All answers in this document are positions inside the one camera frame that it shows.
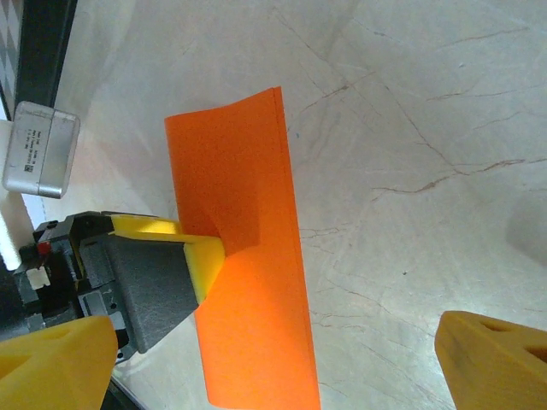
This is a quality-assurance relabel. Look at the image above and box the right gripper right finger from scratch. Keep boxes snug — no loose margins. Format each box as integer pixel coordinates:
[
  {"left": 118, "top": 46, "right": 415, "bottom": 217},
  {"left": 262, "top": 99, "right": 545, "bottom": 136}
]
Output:
[{"left": 434, "top": 310, "right": 547, "bottom": 410}]

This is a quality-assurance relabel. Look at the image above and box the orange paper sheet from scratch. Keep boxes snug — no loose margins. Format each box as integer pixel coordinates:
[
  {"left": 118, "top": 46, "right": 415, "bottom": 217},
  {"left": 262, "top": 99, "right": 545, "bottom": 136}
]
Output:
[{"left": 164, "top": 85, "right": 322, "bottom": 410}]

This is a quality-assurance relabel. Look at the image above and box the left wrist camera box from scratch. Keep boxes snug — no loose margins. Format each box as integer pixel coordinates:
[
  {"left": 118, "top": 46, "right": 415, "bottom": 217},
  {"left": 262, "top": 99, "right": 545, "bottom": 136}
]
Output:
[{"left": 0, "top": 101, "right": 82, "bottom": 268}]

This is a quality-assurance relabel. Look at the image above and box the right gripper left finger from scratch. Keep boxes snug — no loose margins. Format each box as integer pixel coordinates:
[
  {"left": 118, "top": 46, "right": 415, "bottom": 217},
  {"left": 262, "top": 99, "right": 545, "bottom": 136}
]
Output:
[{"left": 0, "top": 314, "right": 119, "bottom": 410}]

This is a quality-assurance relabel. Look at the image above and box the black and grey chessboard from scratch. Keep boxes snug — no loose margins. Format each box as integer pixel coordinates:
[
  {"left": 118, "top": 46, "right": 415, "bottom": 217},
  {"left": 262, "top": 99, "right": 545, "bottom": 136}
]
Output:
[{"left": 0, "top": 0, "right": 79, "bottom": 121}]

